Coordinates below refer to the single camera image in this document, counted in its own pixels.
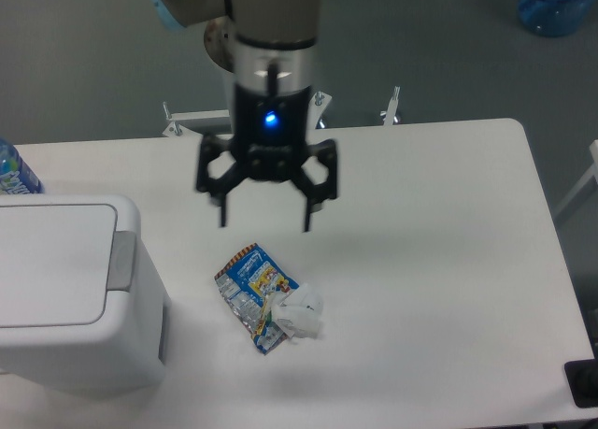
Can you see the white pedestal base frame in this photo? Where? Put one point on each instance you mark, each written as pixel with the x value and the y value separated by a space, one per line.
pixel 319 117

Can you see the large blue water jug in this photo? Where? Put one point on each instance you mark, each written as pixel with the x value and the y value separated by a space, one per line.
pixel 553 18

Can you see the crumpled white paper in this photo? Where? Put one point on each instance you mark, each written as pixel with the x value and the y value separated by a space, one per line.
pixel 298 313

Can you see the white frame at right edge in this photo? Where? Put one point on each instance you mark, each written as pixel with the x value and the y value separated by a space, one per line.
pixel 580 193

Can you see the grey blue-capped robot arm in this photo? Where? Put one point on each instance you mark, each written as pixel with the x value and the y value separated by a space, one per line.
pixel 273 46

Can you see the blue snack wrapper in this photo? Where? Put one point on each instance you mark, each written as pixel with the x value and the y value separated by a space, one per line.
pixel 249 283

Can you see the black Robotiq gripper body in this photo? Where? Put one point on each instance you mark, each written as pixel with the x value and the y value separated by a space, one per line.
pixel 269 141

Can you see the black device at table edge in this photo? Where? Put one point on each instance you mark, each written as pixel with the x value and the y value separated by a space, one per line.
pixel 582 379

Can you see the white push-lid trash can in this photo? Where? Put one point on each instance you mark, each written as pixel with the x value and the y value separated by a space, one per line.
pixel 82 303

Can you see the blue labelled plastic bottle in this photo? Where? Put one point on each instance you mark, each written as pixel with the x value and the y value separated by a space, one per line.
pixel 17 177

